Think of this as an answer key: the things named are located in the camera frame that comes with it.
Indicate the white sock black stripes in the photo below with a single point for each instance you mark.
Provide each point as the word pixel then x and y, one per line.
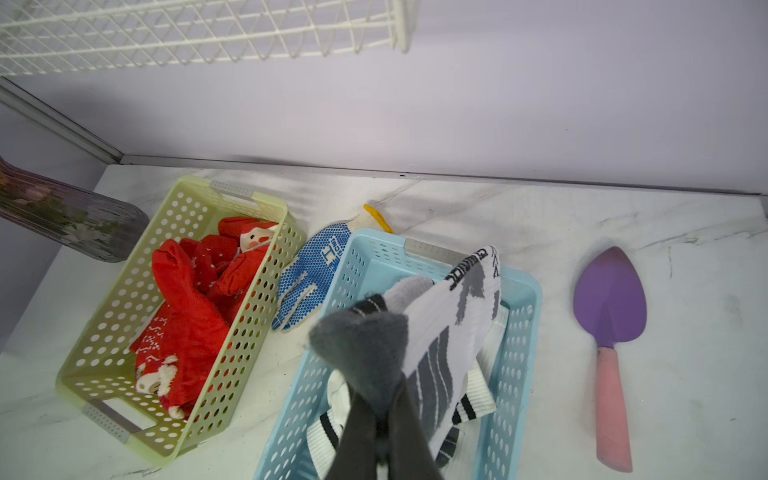
pixel 474 396

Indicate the red bear snowflake sock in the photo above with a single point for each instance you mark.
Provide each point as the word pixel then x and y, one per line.
pixel 153 354

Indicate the green plastic basket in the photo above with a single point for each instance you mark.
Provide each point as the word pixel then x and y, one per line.
pixel 98 375

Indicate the white wire wall basket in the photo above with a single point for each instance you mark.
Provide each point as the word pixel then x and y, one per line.
pixel 43 37

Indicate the purple trowel pink handle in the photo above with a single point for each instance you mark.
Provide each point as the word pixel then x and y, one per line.
pixel 609 303

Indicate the blue plastic basket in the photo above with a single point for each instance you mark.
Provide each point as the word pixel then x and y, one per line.
pixel 372 262

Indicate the small red santa sock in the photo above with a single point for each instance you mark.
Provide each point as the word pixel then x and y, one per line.
pixel 193 329

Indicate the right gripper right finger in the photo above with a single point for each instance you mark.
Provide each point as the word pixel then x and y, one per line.
pixel 408 454

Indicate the blue dotted work glove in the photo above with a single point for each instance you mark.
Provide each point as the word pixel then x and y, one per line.
pixel 305 282

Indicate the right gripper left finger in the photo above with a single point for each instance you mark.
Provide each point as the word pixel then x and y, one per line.
pixel 356 456

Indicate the dark glass vase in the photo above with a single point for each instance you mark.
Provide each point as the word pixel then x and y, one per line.
pixel 98 226

